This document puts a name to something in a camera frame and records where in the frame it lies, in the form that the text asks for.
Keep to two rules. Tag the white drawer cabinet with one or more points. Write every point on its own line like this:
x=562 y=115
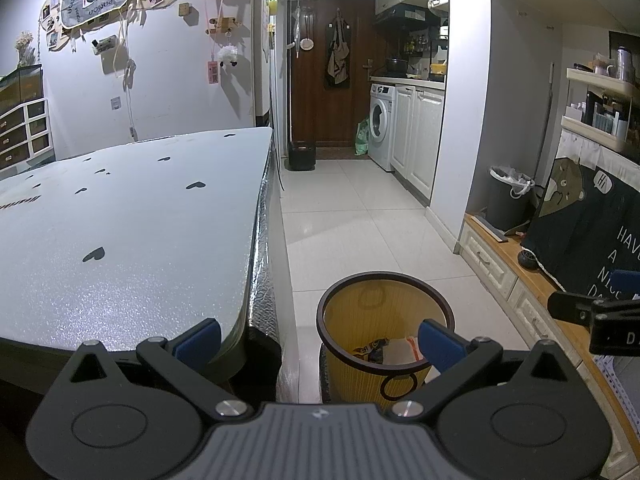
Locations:
x=25 y=135

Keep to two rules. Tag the white fluffy toy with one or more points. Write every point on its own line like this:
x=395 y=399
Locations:
x=227 y=56

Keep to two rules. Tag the yellow container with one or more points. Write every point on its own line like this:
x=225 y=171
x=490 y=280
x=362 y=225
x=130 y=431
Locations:
x=438 y=71

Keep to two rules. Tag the white wall shelf with bottles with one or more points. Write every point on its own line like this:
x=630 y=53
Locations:
x=600 y=105

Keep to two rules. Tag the white kitchen cabinet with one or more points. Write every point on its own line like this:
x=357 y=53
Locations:
x=417 y=140

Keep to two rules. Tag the silver foil screen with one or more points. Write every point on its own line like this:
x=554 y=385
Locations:
x=265 y=285

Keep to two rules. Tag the dark printed cloth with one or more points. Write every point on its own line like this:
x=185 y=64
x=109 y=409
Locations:
x=585 y=230

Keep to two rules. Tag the green plastic bag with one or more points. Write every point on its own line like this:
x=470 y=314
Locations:
x=362 y=137

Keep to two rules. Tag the wall socket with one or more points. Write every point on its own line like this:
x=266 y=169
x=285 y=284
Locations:
x=116 y=103

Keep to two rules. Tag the yellow trash bin dark rim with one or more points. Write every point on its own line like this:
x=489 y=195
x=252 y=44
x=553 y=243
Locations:
x=350 y=310

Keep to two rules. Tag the clear plastic bag orange print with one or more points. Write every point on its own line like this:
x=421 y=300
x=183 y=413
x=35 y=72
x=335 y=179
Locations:
x=405 y=351

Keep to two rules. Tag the beige refrigerator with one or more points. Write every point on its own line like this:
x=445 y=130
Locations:
x=261 y=60

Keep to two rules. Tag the dried flower bunch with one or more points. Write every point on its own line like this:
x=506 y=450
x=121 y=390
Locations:
x=24 y=45

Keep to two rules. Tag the black cooking pot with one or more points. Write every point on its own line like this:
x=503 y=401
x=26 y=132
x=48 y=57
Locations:
x=397 y=66

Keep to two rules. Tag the yellow cardboard box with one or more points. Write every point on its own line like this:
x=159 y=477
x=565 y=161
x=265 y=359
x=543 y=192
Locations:
x=370 y=350

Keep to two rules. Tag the hanging metal ladle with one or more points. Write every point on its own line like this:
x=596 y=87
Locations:
x=306 y=42

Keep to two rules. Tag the brown wooden door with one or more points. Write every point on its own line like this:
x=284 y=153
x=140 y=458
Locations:
x=320 y=110

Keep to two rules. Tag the white washing machine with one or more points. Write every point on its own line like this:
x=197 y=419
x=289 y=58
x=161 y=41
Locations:
x=382 y=125

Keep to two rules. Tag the white heart-print tablecloth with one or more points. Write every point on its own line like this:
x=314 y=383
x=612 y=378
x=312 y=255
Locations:
x=125 y=240

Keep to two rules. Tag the glass tank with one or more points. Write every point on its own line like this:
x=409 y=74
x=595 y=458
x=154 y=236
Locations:
x=20 y=87

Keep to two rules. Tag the black round object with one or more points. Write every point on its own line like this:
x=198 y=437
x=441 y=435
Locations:
x=529 y=259

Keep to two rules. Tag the hanging brown apron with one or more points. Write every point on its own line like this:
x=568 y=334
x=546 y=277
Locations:
x=338 y=55

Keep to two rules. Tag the grey trash can white liner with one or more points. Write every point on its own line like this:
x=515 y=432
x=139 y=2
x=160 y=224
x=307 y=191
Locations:
x=507 y=200

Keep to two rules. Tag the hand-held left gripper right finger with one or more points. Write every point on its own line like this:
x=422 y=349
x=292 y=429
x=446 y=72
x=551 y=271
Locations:
x=440 y=347

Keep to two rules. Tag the wooden wall hook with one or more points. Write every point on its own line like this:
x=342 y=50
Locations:
x=224 y=25

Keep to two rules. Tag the black range hood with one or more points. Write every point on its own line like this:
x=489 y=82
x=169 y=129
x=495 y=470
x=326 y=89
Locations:
x=407 y=12

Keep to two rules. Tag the black floor bin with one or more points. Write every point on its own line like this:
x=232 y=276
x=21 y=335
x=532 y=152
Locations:
x=302 y=156

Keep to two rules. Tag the pink hanging tag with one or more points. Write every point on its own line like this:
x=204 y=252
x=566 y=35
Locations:
x=213 y=72

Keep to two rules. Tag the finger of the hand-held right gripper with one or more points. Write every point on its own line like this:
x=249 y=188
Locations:
x=627 y=282
x=575 y=307

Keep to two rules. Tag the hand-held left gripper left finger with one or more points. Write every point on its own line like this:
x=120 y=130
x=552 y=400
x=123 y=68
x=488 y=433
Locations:
x=200 y=345

